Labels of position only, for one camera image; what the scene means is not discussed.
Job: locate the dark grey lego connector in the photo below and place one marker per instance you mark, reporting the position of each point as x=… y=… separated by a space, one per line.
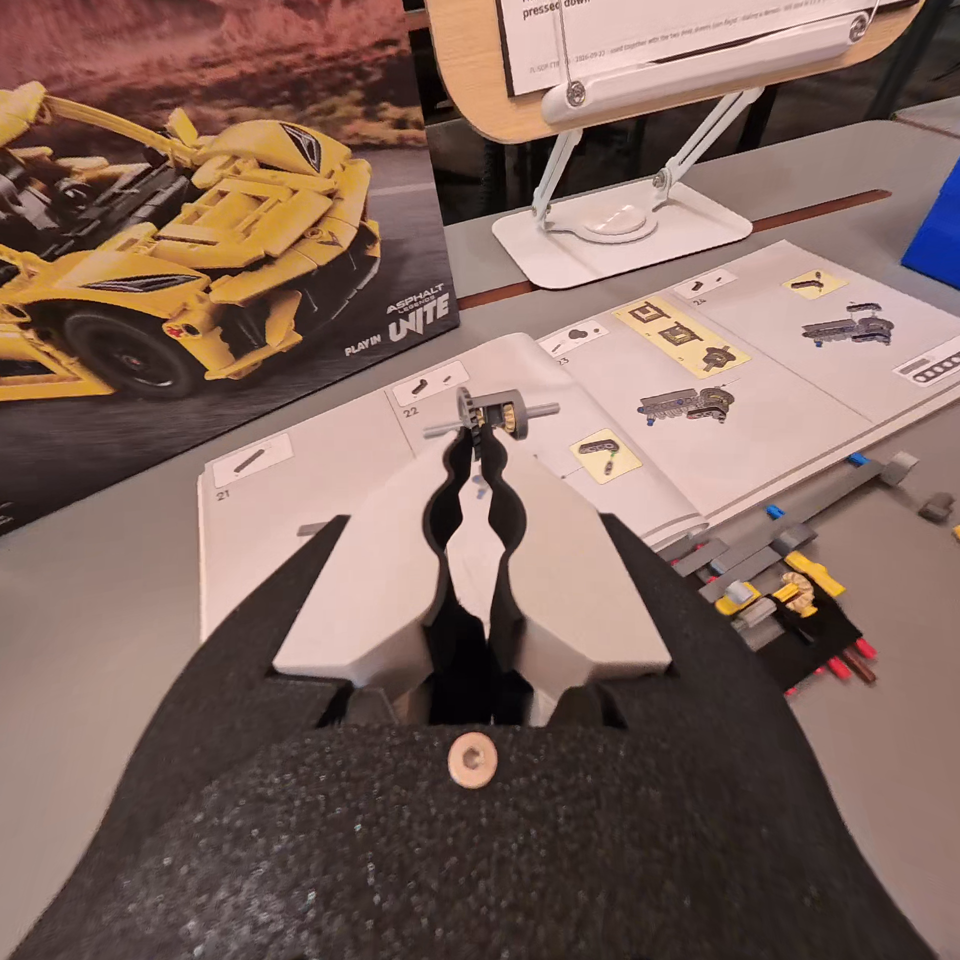
x=937 y=508

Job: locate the grey lego differential housing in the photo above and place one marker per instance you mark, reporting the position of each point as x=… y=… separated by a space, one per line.
x=491 y=412

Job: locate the yellow car lego set box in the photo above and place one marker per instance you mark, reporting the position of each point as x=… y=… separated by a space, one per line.
x=187 y=225

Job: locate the white board stand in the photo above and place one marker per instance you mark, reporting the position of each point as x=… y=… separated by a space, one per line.
x=585 y=247

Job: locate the tan lego bevel gear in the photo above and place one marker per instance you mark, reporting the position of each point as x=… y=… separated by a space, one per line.
x=510 y=416

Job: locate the lego instruction booklet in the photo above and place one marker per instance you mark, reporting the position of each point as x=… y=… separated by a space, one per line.
x=750 y=420

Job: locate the grey lego axle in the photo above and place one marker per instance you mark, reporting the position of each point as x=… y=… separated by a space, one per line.
x=544 y=409
x=441 y=431

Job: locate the printed instruction board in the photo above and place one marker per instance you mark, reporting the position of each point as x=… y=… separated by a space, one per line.
x=480 y=75

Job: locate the lego chassis assembly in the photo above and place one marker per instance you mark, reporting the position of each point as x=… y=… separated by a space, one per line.
x=787 y=600

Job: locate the blue plastic bin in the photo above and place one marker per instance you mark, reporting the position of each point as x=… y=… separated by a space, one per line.
x=937 y=240

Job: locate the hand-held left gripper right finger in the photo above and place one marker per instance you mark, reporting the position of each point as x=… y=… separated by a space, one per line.
x=592 y=600

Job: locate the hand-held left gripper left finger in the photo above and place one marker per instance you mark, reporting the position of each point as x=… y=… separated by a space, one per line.
x=360 y=600

